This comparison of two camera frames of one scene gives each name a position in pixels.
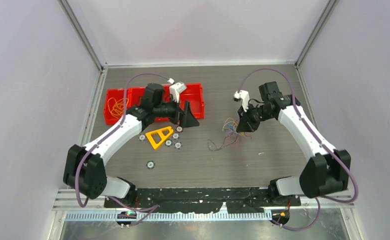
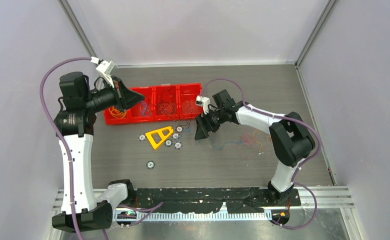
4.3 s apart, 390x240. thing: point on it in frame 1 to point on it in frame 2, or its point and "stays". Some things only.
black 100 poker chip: [179, 129] stays
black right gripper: [246, 123] to [203, 130]
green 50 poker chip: [168, 143] stays
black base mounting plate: [204, 200] stays
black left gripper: [185, 117] to [126, 97]
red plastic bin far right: [193, 93] stays
